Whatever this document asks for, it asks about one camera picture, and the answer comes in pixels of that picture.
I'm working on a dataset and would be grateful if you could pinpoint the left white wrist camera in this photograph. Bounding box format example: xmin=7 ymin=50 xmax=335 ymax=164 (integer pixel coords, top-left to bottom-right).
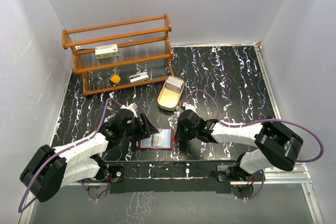
xmin=120 ymin=103 xmax=138 ymax=118

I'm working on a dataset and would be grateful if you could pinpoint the aluminium frame rail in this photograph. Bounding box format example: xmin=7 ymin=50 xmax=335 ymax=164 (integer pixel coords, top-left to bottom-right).
xmin=254 ymin=40 xmax=324 ymax=224

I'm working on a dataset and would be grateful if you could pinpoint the yellow square object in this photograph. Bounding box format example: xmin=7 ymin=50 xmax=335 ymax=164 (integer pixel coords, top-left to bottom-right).
xmin=110 ymin=74 xmax=121 ymax=84

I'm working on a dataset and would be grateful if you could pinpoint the purple cable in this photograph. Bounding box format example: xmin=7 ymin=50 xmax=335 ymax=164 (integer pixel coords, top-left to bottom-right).
xmin=182 ymin=89 xmax=325 ymax=163
xmin=17 ymin=98 xmax=127 ymax=214

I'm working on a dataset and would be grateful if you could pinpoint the white red box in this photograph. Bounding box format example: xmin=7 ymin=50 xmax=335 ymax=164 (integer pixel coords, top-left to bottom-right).
xmin=95 ymin=44 xmax=119 ymax=59

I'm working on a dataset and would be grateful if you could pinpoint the wooden shelf rack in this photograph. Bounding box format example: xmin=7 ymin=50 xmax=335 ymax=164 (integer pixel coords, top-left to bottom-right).
xmin=61 ymin=14 xmax=174 ymax=95

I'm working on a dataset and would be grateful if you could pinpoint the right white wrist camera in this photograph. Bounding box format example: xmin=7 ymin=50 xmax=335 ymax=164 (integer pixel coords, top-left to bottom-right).
xmin=181 ymin=101 xmax=196 ymax=112

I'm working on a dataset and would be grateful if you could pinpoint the red leather card holder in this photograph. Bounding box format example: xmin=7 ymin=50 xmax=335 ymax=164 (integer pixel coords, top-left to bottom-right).
xmin=139 ymin=128 xmax=174 ymax=150

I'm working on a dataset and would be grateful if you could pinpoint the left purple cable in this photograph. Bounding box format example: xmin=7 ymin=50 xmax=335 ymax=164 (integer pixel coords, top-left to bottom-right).
xmin=17 ymin=98 xmax=127 ymax=214

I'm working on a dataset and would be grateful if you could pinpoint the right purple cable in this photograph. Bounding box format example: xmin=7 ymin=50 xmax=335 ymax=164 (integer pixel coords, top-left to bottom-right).
xmin=182 ymin=89 xmax=325 ymax=163

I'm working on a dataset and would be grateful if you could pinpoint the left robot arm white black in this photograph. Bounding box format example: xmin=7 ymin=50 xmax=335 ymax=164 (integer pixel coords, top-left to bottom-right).
xmin=19 ymin=109 xmax=158 ymax=202

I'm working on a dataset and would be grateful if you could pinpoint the beige oval tray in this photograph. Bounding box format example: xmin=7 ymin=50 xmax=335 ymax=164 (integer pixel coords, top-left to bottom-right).
xmin=157 ymin=82 xmax=185 ymax=111

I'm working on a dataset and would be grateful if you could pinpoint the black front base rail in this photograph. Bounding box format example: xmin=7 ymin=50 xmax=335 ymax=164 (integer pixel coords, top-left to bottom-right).
xmin=108 ymin=160 xmax=233 ymax=194

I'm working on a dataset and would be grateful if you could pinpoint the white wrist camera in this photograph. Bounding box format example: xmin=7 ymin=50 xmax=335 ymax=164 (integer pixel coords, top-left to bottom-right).
xmin=120 ymin=103 xmax=138 ymax=118
xmin=181 ymin=101 xmax=196 ymax=112

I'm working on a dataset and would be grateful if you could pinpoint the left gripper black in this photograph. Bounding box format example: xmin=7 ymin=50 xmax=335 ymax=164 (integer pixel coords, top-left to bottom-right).
xmin=121 ymin=113 xmax=158 ymax=141

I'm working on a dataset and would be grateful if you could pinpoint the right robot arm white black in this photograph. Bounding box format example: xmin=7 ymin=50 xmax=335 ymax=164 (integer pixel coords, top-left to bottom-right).
xmin=175 ymin=109 xmax=303 ymax=181

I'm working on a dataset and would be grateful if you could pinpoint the white stapler-like object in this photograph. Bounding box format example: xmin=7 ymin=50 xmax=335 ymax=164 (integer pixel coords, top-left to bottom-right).
xmin=129 ymin=72 xmax=149 ymax=83

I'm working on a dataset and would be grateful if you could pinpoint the stack of credit cards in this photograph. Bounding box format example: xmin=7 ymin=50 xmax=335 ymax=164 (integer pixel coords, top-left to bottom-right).
xmin=165 ymin=76 xmax=184 ymax=89

